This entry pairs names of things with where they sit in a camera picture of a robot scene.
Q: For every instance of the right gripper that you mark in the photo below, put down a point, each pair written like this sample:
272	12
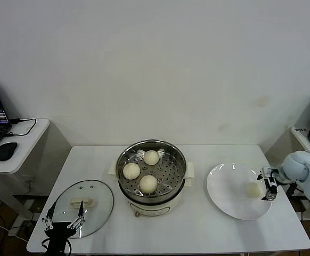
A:
270	174

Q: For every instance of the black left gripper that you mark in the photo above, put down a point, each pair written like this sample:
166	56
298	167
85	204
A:
60	230

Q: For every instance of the white steamed baozi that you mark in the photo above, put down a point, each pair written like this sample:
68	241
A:
131	171
151	158
254	190
148	184

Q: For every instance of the black computer mouse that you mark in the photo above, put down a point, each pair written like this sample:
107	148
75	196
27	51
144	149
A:
6	151

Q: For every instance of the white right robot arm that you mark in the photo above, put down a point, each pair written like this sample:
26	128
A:
296	168

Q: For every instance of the steel perforated steamer basket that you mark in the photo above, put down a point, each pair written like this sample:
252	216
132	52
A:
168	184

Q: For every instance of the white round plate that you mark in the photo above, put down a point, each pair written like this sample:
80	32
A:
224	186

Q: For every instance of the white side table with label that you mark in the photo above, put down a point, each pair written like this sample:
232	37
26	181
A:
301	136

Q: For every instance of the white side table with mouse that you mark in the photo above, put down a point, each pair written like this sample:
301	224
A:
29	149

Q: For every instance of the cream electric cooking pot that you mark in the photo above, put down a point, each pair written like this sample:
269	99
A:
149	209

